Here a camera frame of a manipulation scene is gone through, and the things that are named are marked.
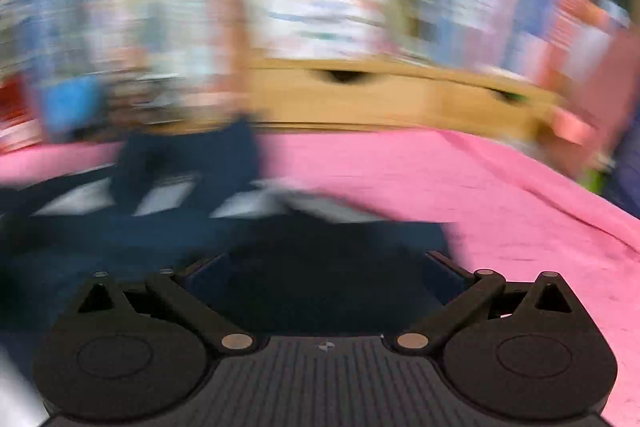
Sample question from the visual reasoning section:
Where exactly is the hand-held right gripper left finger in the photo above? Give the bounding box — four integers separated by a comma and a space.
65, 252, 257, 354

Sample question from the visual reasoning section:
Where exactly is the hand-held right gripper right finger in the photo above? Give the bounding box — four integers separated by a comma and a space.
392, 251, 583, 354

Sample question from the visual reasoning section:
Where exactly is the white and navy jacket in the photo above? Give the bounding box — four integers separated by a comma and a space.
0, 117, 461, 353

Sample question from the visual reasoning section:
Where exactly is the pink printed blanket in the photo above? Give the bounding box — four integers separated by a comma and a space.
0, 129, 640, 427

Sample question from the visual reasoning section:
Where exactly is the blue plush toy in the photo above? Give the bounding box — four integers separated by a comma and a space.
42, 77, 103, 140

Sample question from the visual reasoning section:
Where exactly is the pink cardboard box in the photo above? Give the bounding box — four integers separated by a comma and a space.
550, 32, 640, 178

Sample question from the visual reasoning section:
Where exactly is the red plastic crate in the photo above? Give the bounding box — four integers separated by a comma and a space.
0, 72, 43, 150

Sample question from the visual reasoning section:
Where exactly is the row of books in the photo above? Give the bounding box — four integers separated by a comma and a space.
0, 0, 631, 148

